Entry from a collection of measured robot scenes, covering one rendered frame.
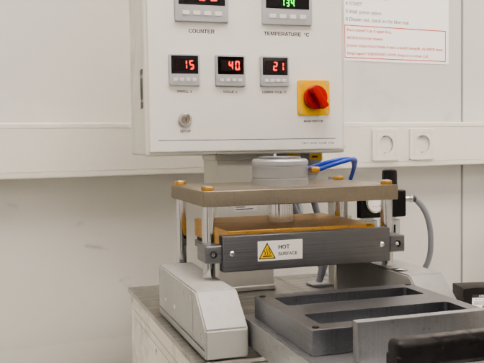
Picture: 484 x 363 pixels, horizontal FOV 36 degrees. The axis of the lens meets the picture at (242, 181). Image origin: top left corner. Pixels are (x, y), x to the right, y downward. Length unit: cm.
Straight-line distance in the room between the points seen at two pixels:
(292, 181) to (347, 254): 12
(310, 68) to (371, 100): 51
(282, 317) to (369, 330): 12
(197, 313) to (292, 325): 14
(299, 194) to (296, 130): 25
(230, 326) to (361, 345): 20
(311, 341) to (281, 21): 61
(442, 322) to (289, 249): 29
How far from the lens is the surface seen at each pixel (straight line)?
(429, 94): 179
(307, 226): 97
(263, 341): 80
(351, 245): 97
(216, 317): 84
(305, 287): 123
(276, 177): 100
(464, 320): 73
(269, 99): 117
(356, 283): 109
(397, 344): 61
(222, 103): 114
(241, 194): 92
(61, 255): 142
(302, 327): 72
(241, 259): 92
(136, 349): 124
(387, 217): 102
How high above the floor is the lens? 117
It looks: 3 degrees down
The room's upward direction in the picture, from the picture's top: 1 degrees counter-clockwise
